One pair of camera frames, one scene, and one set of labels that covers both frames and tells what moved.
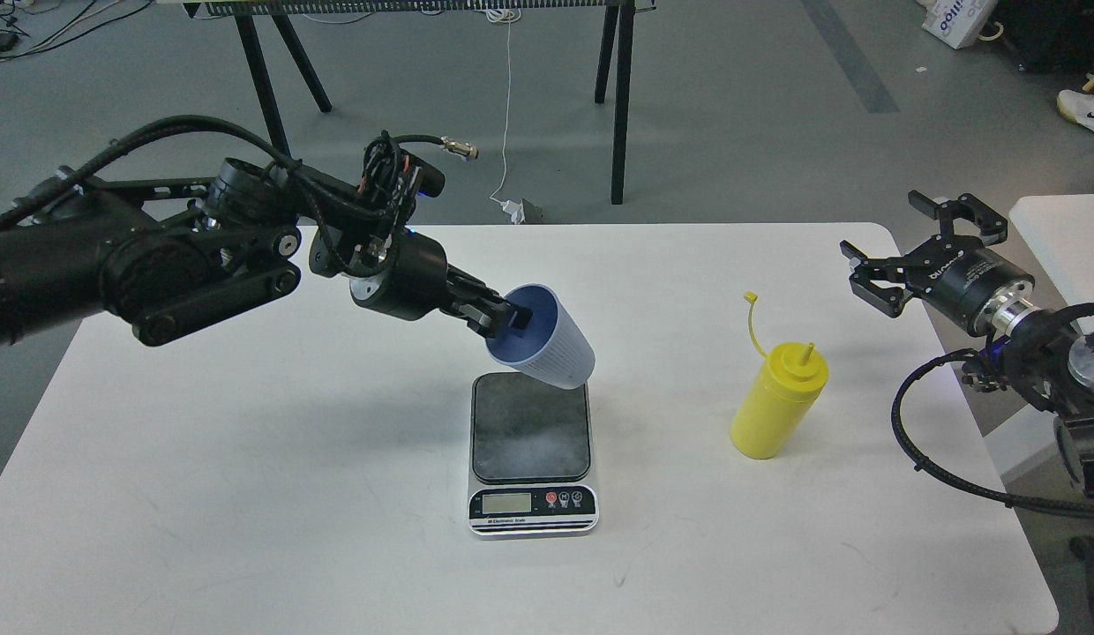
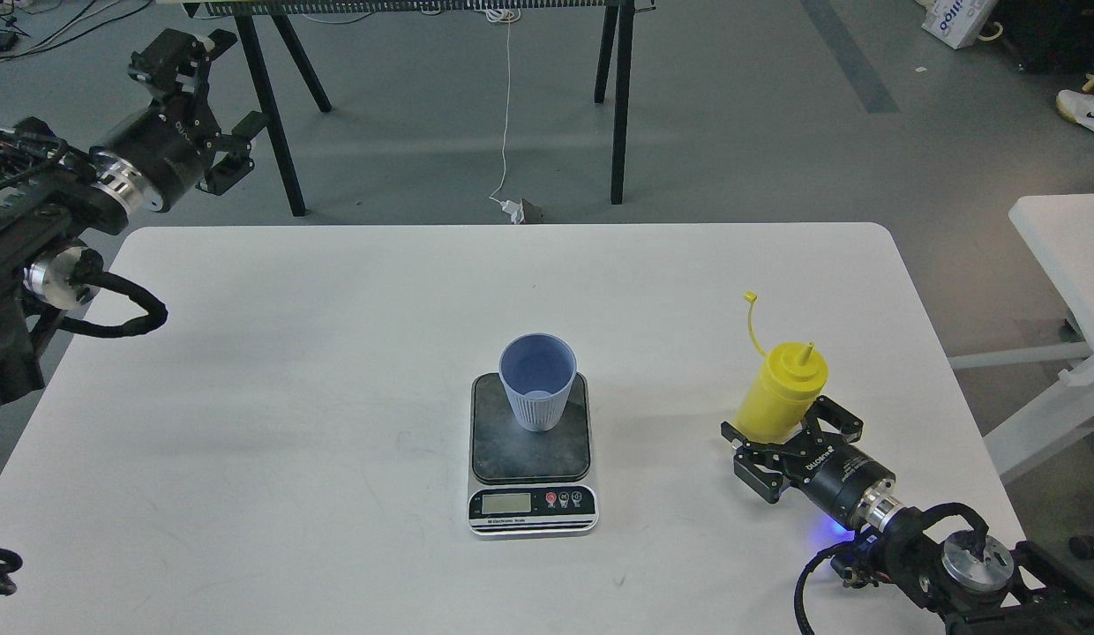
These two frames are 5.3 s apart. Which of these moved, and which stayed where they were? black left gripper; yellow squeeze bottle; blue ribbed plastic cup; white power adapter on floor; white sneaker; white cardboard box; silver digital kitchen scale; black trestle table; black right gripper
Moved: blue ribbed plastic cup; black right gripper; black left gripper
Stayed: white sneaker; white cardboard box; silver digital kitchen scale; black trestle table; yellow squeeze bottle; white power adapter on floor
